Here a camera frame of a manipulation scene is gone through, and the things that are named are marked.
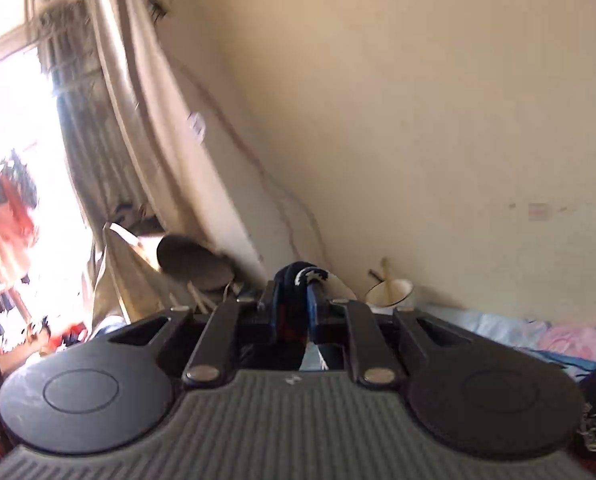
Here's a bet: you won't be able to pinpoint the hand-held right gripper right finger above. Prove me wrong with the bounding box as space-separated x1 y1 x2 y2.
305 280 475 389

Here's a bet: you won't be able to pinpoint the orange hanging clothes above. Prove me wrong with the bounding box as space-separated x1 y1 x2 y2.
0 149 42 272

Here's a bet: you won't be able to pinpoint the white enamel mug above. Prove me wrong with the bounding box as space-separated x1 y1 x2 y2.
365 270 417 311

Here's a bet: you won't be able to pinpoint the grey curtain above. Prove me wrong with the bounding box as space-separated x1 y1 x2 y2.
32 0 146 223

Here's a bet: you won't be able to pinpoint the beige curtain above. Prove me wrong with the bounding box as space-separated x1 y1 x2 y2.
84 0 265 288

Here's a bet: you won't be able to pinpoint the dark round object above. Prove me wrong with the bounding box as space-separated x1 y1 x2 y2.
156 234 235 292

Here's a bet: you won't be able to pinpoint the dark knit garment white pattern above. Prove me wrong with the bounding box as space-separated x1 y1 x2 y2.
272 261 358 371

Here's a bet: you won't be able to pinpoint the dark wall cable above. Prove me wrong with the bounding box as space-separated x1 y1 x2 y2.
168 55 330 267

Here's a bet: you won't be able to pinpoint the wooden stick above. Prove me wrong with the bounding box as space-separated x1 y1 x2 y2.
378 257 395 292

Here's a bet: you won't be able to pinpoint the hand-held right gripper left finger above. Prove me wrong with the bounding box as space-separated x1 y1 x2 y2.
109 280 281 390

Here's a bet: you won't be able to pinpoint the red cloth clutter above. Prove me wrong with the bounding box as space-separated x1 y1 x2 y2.
0 310 129 363

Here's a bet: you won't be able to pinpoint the light blue printed bed sheet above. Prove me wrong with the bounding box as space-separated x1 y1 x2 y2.
412 304 596 378

